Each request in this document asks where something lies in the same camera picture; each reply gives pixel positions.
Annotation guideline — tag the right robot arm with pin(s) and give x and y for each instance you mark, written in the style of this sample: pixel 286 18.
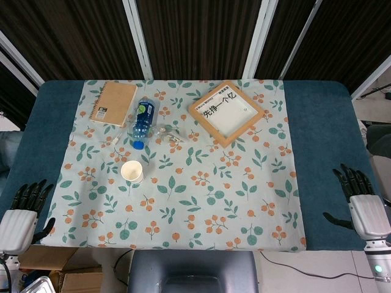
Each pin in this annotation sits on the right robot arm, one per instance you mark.
pixel 378 265

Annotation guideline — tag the wooden picture frame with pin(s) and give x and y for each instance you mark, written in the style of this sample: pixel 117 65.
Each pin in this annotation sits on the wooden picture frame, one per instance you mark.
pixel 226 113

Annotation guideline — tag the floral tablecloth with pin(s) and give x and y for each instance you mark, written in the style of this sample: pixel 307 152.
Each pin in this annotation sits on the floral tablecloth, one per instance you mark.
pixel 183 189

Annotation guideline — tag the blue table cover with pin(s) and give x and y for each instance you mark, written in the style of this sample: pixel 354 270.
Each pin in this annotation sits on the blue table cover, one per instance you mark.
pixel 323 146

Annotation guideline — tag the white paper cup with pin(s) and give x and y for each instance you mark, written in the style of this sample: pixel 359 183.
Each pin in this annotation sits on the white paper cup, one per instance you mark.
pixel 132 172

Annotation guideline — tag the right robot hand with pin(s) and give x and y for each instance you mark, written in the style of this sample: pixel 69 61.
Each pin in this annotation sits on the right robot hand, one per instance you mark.
pixel 365 217

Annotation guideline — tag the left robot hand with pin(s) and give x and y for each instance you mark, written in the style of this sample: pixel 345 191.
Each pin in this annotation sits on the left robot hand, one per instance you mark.
pixel 19 219

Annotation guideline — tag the blue plastic water bottle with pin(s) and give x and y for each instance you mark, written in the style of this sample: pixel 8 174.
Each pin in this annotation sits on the blue plastic water bottle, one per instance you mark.
pixel 143 122

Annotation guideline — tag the crumpled clear plastic wrapper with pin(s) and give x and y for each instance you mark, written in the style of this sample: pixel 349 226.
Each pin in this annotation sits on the crumpled clear plastic wrapper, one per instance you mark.
pixel 168 133

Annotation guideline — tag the metal tray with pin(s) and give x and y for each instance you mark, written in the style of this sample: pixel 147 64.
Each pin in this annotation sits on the metal tray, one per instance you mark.
pixel 39 285

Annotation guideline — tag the brown spiral notebook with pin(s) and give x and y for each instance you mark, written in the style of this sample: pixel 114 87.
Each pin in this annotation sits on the brown spiral notebook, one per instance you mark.
pixel 113 103

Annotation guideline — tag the small clear plastic piece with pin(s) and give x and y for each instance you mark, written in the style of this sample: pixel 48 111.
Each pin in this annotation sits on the small clear plastic piece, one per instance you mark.
pixel 116 139

